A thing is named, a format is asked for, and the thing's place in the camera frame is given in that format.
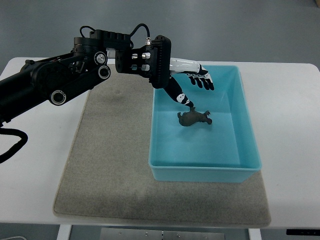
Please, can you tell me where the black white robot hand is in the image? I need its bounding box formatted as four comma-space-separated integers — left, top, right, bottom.
164, 57, 215, 108

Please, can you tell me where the brown toy hippo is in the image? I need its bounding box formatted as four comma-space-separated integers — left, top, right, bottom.
177, 107, 213, 127

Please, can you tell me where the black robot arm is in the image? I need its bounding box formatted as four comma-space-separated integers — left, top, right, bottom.
0, 29, 171, 123

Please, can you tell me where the blue plastic box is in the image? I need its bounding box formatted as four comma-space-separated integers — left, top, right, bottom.
149, 65, 262, 183

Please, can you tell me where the grey felt mat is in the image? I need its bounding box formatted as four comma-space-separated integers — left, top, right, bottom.
53, 73, 271, 228

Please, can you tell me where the right white table leg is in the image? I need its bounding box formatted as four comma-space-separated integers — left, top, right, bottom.
248, 228, 262, 240

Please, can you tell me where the white table leg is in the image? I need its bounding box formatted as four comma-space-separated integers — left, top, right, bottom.
248, 228, 262, 240
56, 224, 72, 240

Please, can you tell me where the black table control panel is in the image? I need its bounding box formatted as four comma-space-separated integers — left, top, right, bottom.
286, 228, 320, 236

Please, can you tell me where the left white table leg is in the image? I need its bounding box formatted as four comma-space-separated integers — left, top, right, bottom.
56, 224, 72, 240

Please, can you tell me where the metal table base plate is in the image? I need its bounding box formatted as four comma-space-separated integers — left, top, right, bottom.
99, 228, 226, 240

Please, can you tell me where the black sleeved cable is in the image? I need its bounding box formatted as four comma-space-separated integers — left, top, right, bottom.
0, 128, 29, 164

